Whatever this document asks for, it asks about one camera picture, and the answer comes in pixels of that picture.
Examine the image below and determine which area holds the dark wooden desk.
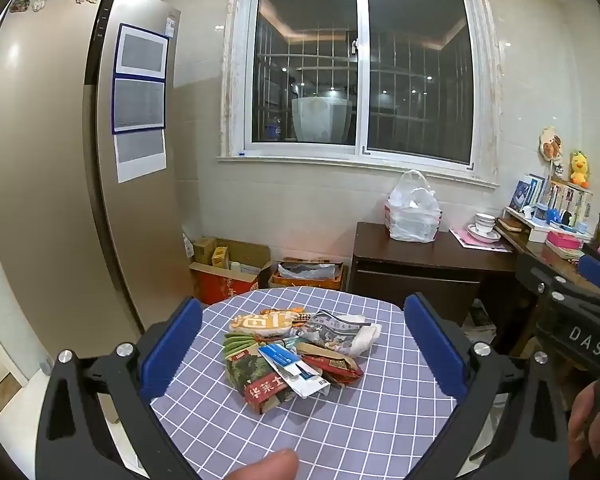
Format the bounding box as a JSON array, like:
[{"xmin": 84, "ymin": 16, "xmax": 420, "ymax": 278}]
[{"xmin": 495, "ymin": 220, "xmax": 600, "ymax": 321}]

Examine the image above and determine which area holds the blue and white packet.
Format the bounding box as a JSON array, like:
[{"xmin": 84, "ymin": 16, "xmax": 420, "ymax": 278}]
[{"xmin": 257, "ymin": 342, "xmax": 331, "ymax": 400}]

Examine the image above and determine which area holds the green packet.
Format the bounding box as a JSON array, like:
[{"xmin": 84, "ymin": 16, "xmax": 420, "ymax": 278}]
[{"xmin": 223, "ymin": 332, "xmax": 261, "ymax": 363}]

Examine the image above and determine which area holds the white bucket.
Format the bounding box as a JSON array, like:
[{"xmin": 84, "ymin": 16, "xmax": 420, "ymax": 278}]
[{"xmin": 291, "ymin": 94, "xmax": 353, "ymax": 143}]

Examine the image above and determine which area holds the person's right hand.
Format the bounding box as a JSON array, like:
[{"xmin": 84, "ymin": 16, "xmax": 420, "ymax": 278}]
[{"xmin": 567, "ymin": 380, "xmax": 600, "ymax": 468}]

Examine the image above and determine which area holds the white tissue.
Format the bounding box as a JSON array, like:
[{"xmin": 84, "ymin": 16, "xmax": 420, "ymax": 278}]
[{"xmin": 337, "ymin": 314, "xmax": 383, "ymax": 358}]

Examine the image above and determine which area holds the camouflage and red packet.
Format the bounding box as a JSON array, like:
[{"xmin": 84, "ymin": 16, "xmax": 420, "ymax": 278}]
[{"xmin": 225, "ymin": 347, "xmax": 298, "ymax": 415}]

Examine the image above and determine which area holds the grey printed packet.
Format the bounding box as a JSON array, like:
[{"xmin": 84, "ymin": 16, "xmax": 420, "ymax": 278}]
[{"xmin": 295, "ymin": 310, "xmax": 376, "ymax": 356}]

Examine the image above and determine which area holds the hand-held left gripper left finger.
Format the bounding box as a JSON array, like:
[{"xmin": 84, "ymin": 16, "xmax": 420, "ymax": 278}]
[{"xmin": 35, "ymin": 297, "xmax": 203, "ymax": 480}]

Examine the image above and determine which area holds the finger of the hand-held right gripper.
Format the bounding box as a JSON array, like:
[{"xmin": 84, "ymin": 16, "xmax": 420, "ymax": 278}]
[
  {"xmin": 578, "ymin": 255, "xmax": 600, "ymax": 295},
  {"xmin": 516, "ymin": 252, "xmax": 600, "ymax": 313}
]

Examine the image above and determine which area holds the round wall decoration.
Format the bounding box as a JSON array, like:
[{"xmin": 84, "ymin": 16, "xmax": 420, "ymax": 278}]
[{"xmin": 537, "ymin": 125, "xmax": 566, "ymax": 163}]

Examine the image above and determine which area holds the plain white paper sheet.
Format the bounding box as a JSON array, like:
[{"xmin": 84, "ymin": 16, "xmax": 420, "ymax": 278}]
[{"xmin": 114, "ymin": 129, "xmax": 168, "ymax": 184}]

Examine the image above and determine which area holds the champagne gold refrigerator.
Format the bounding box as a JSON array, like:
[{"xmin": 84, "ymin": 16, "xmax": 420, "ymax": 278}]
[{"xmin": 0, "ymin": 0, "xmax": 201, "ymax": 376}]

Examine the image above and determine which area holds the pink box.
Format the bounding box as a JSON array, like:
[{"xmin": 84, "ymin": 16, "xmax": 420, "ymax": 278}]
[{"xmin": 545, "ymin": 230, "xmax": 583, "ymax": 251}]

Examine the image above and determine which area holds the blue-framed paper sheet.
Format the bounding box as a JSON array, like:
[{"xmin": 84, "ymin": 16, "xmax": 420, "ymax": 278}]
[
  {"xmin": 111, "ymin": 76, "xmax": 167, "ymax": 135},
  {"xmin": 116, "ymin": 23, "xmax": 170, "ymax": 81}
]

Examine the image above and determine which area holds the person's left hand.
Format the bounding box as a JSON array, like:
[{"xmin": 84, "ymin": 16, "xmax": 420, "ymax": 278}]
[{"xmin": 228, "ymin": 448, "xmax": 300, "ymax": 480}]

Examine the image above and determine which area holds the orange and white plastic bag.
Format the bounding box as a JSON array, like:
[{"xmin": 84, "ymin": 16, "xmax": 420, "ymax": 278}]
[{"xmin": 229, "ymin": 308, "xmax": 311, "ymax": 341}]

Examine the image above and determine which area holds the dark wooden cabinet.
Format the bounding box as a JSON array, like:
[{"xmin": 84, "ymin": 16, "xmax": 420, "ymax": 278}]
[{"xmin": 352, "ymin": 222, "xmax": 518, "ymax": 326}]

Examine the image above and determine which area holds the white porcelain saucer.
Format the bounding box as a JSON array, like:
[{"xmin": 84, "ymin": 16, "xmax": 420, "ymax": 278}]
[{"xmin": 467, "ymin": 225, "xmax": 503, "ymax": 244}]

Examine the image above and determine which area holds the red cardboard box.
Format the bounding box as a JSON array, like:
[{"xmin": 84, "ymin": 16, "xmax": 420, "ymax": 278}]
[{"xmin": 189, "ymin": 260, "xmax": 261, "ymax": 306}]

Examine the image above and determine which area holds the brown cardboard box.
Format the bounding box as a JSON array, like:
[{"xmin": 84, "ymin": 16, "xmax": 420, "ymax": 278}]
[{"xmin": 192, "ymin": 236, "xmax": 273, "ymax": 281}]

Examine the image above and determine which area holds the dark red patterned wrapper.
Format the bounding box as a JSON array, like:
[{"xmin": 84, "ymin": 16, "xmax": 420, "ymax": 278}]
[{"xmin": 302, "ymin": 352, "xmax": 365, "ymax": 388}]

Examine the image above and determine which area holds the pink paper sheet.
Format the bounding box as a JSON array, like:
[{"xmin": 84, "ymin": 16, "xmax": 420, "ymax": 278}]
[{"xmin": 449, "ymin": 227, "xmax": 515, "ymax": 253}]

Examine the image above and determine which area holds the white-framed sliding window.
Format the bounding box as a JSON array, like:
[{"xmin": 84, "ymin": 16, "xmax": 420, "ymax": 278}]
[{"xmin": 217, "ymin": 0, "xmax": 501, "ymax": 188}]

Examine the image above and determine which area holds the orange cardboard box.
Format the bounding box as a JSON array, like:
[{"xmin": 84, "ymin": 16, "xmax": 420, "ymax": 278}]
[{"xmin": 270, "ymin": 258, "xmax": 346, "ymax": 291}]

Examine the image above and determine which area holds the yellow duck plush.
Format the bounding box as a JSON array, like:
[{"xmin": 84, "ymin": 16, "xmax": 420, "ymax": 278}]
[{"xmin": 568, "ymin": 150, "xmax": 592, "ymax": 189}]

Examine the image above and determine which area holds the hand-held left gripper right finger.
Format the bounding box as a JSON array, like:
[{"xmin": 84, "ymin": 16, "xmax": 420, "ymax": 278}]
[{"xmin": 404, "ymin": 292, "xmax": 573, "ymax": 480}]

